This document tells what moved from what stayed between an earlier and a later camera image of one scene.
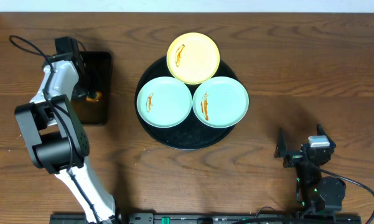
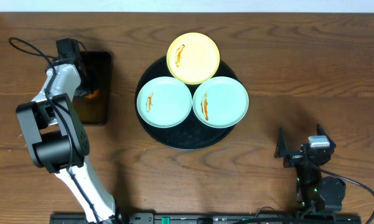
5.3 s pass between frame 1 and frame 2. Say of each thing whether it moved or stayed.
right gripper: stayed
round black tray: stayed
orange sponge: moved
